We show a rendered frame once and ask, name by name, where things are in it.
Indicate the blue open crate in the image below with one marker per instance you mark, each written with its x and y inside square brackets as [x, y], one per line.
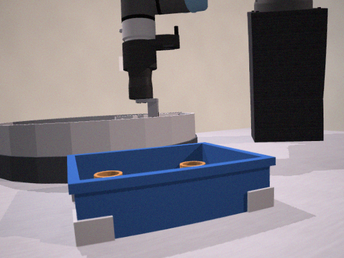
[162, 195]

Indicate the grey round turning table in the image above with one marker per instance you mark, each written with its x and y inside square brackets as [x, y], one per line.
[36, 152]

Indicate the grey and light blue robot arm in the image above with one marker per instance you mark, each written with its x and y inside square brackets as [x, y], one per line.
[150, 8]

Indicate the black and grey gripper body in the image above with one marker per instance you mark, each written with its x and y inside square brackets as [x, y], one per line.
[139, 53]

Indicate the bronze bushing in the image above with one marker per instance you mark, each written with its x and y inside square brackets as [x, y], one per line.
[107, 174]
[190, 164]

